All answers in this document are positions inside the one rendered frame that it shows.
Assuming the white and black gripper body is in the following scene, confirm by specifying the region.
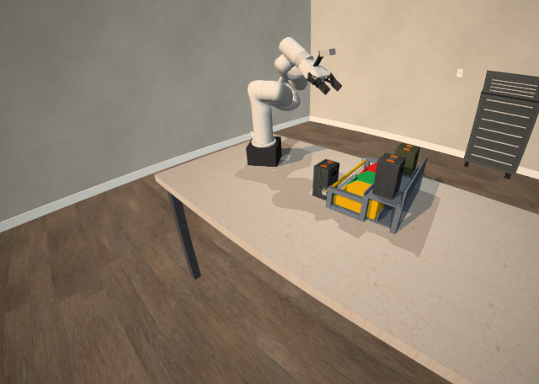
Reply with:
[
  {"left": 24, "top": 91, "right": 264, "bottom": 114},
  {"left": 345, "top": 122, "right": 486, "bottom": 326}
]
[{"left": 298, "top": 56, "right": 330, "bottom": 83}]

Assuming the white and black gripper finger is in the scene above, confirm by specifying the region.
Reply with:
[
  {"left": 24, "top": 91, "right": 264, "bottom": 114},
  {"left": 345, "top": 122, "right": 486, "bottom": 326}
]
[
  {"left": 324, "top": 73, "right": 342, "bottom": 91},
  {"left": 307, "top": 73, "right": 330, "bottom": 95}
]

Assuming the green open bin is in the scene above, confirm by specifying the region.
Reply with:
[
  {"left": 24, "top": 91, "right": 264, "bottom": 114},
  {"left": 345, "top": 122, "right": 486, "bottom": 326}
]
[{"left": 346, "top": 171, "right": 376, "bottom": 185}]

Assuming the yellow open bin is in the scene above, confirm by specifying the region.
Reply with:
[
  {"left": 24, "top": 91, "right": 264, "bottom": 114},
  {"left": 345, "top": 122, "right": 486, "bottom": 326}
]
[{"left": 334, "top": 180, "right": 384, "bottom": 220}]

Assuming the grey metal shelf rack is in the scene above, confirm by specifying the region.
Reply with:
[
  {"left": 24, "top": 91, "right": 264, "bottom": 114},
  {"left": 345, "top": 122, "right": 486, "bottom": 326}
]
[{"left": 322, "top": 155, "right": 428, "bottom": 234}]

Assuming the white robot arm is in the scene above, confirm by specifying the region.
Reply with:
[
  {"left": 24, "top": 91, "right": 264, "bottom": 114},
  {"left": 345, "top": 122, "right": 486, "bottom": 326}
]
[{"left": 248, "top": 37, "right": 311, "bottom": 147}]

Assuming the yellow bar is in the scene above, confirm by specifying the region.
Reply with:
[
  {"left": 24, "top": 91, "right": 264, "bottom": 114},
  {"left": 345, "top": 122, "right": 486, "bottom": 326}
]
[{"left": 331, "top": 160, "right": 365, "bottom": 187}]

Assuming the red bin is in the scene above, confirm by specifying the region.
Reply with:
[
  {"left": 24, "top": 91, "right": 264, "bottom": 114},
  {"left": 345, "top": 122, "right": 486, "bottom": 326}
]
[{"left": 361, "top": 163, "right": 377, "bottom": 173}]

